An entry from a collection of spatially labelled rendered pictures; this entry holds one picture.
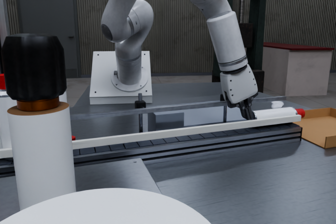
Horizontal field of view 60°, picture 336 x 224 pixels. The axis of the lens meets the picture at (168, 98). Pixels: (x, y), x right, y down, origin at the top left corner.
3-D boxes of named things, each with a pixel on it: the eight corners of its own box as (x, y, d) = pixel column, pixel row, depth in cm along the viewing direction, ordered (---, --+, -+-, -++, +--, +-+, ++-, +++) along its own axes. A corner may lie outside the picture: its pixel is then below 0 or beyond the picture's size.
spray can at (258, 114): (256, 113, 90) (308, 107, 97) (246, 109, 95) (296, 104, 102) (255, 129, 91) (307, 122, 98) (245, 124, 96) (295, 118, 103)
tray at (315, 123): (325, 149, 89) (326, 136, 88) (269, 123, 113) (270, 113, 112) (393, 137, 98) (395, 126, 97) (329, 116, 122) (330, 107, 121)
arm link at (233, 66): (237, 51, 91) (239, 60, 92) (213, 62, 89) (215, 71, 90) (253, 53, 83) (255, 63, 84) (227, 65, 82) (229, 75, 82)
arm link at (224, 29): (219, 56, 92) (216, 66, 84) (207, 16, 88) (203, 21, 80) (245, 49, 89) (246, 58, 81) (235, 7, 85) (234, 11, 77)
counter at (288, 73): (265, 75, 783) (268, 42, 763) (328, 95, 537) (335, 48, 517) (236, 75, 773) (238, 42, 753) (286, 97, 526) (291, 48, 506)
